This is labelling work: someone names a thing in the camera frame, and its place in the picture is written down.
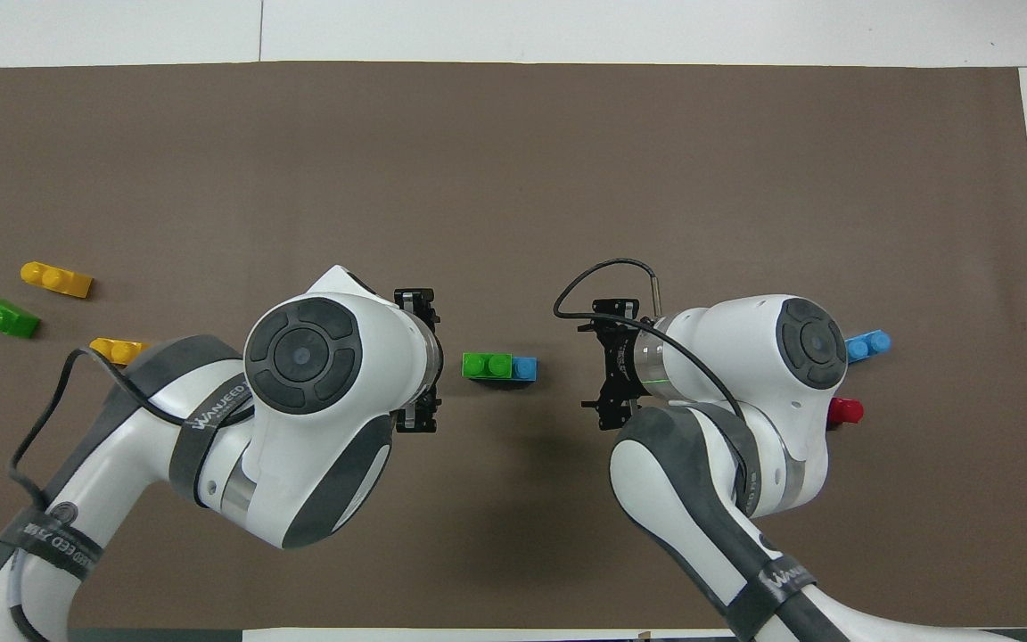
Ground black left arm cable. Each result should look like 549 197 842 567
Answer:
10 348 256 642

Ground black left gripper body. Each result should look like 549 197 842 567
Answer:
424 312 444 411

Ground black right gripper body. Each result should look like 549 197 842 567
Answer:
604 323 657 404

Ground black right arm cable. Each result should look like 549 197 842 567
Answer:
554 259 751 518

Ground green two-stud toy block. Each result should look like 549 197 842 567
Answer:
463 352 514 382
0 296 40 338

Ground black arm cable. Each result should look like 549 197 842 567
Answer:
554 259 751 518
10 348 256 642

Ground yellow two-stud toy block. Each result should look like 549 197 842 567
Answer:
21 261 94 299
90 337 150 367

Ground brown table mat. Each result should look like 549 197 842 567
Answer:
0 61 1027 632

